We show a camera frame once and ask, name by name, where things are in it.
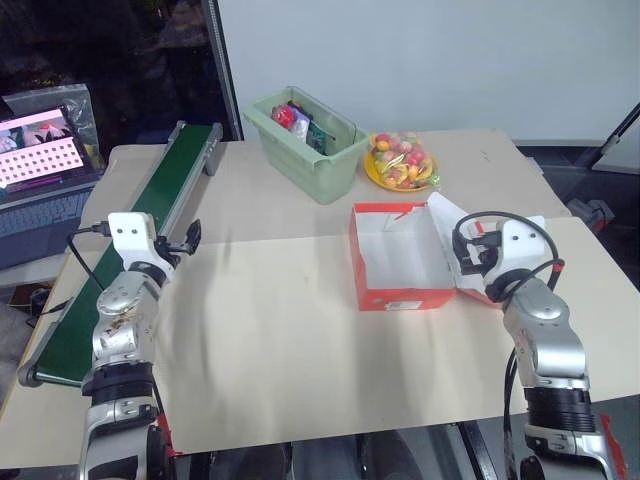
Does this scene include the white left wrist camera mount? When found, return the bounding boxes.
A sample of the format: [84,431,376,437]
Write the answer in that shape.
[108,212,175,272]

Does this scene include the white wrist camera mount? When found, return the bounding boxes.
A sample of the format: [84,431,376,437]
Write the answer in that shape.
[492,215,547,282]
[108,212,175,272]

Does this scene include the grey clamp with red part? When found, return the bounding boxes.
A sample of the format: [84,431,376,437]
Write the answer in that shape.
[566,197,616,232]

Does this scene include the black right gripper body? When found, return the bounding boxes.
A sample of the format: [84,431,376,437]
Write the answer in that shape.
[468,230,503,277]

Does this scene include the red snack pack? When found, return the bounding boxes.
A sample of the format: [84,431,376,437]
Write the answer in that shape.
[271,103,297,129]

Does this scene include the green conveyor belt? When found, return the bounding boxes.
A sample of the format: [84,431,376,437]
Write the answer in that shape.
[17,120,224,389]

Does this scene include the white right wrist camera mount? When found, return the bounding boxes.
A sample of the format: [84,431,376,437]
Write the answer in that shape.
[492,215,547,282]

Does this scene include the black metal stand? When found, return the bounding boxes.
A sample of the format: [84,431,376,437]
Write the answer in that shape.
[582,102,640,174]

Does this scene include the red tape strip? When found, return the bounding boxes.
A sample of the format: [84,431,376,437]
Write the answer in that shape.
[598,412,629,477]
[156,411,182,459]

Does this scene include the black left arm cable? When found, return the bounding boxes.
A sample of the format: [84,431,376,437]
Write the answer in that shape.
[42,224,114,316]

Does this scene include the light green plastic bin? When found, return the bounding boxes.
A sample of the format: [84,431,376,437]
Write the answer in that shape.
[242,85,371,206]

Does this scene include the beige cardboard sheet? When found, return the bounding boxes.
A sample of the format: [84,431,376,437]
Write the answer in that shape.
[158,215,640,457]

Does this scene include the red cardboard box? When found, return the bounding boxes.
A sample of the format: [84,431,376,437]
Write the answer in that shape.
[348,191,504,313]

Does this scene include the purple snack pack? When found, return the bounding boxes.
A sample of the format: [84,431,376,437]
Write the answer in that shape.
[292,107,314,142]

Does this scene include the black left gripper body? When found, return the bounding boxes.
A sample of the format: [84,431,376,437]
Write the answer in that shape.
[153,233,184,269]

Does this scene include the yellow plate of fruit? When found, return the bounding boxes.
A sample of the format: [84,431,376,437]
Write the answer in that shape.
[368,130,443,190]

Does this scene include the open laptop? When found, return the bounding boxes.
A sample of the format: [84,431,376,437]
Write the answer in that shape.
[0,103,109,272]

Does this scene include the black metal post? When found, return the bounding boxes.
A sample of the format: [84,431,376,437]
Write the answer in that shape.
[205,0,246,142]

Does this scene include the dark green snack pack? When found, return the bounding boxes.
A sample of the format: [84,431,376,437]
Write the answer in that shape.
[305,122,337,155]

